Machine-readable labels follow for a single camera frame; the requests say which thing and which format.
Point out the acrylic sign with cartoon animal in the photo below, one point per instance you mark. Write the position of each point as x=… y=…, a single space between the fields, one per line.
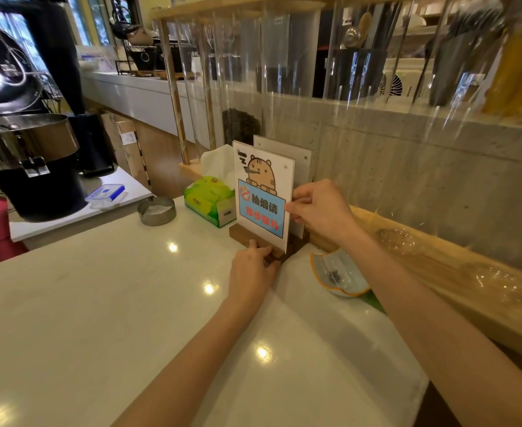
x=263 y=191

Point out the white side table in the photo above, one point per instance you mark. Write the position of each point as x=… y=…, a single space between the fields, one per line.
x=78 y=208

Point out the wooden shelf ledge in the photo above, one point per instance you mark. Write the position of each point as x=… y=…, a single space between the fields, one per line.
x=443 y=280

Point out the cardboard box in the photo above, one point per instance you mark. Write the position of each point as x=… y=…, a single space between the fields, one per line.
x=125 y=144

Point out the clear container with blue lid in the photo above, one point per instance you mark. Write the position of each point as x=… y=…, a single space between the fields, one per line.
x=106 y=195

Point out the clear acrylic dispenser tubes rack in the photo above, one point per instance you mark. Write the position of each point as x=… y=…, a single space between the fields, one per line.
x=332 y=71

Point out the green tissue box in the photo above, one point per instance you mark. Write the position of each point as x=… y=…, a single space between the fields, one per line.
x=209 y=200

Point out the person's right forearm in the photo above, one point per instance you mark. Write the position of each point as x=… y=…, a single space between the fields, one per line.
x=439 y=333

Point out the black coffee roaster machine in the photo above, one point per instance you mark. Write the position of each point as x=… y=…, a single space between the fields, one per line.
x=20 y=124

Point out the person's left thumb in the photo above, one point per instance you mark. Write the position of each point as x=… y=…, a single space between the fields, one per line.
x=253 y=247

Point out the person's right thumb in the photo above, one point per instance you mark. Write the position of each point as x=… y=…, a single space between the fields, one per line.
x=297 y=213

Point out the person's right hand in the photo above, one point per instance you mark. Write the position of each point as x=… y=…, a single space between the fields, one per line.
x=327 y=208

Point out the person's left forearm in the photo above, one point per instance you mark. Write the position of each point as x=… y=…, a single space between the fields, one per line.
x=189 y=369

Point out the small dish with orange rim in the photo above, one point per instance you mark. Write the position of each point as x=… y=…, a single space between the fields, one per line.
x=338 y=273

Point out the round metal ashtray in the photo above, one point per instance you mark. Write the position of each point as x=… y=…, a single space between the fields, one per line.
x=156 y=211

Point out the brown wooden sign base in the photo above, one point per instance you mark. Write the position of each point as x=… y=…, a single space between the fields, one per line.
x=265 y=246

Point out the person's left hand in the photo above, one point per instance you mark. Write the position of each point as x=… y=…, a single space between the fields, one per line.
x=249 y=274

